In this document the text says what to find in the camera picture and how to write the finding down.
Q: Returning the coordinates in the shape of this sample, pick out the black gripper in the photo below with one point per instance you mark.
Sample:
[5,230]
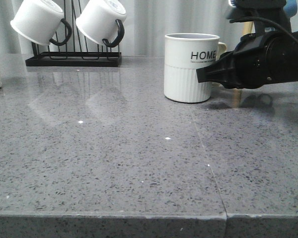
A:
[276,62]

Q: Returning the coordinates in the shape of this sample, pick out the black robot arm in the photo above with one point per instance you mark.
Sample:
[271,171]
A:
[269,19]

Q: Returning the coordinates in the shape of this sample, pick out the white HOME mug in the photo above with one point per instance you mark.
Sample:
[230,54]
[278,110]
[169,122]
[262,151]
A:
[184,54]

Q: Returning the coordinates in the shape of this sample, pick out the wooden mug tree stand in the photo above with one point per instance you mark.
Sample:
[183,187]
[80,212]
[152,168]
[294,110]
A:
[247,29]

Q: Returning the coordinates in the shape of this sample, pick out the blue enamel mug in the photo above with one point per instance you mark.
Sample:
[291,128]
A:
[291,8]

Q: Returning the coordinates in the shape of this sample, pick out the black wire mug rack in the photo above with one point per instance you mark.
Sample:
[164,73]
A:
[79,50]

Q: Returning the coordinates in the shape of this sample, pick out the white mug black handle right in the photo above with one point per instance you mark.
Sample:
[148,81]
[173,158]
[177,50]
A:
[101,21]

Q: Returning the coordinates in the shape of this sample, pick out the white mug black handle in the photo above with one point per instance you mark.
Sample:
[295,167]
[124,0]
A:
[38,20]
[101,21]

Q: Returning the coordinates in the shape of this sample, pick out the white mug black handle left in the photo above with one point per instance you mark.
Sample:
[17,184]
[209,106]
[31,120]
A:
[38,20]

